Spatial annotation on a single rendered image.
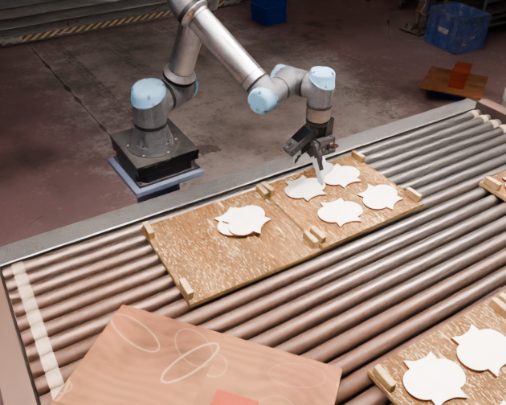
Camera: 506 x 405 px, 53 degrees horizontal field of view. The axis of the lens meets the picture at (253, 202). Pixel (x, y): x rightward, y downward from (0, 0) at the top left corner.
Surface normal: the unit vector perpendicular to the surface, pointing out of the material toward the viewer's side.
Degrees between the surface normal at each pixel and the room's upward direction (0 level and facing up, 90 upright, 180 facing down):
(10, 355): 0
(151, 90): 10
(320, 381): 0
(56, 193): 0
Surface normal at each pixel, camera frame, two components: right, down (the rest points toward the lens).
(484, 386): 0.01, -0.79
